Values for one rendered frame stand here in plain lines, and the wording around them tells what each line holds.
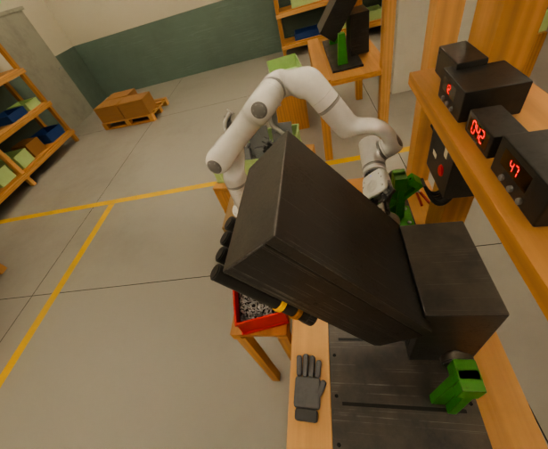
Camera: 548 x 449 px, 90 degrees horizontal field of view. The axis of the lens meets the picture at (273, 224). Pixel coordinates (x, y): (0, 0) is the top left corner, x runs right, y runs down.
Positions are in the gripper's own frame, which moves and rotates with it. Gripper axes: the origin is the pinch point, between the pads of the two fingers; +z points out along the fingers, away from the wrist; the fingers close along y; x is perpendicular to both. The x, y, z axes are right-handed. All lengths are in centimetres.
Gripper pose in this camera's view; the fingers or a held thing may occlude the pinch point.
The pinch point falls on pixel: (380, 210)
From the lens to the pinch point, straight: 102.1
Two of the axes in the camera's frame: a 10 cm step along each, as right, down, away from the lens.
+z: -0.3, 8.9, -4.5
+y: 4.9, -3.8, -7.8
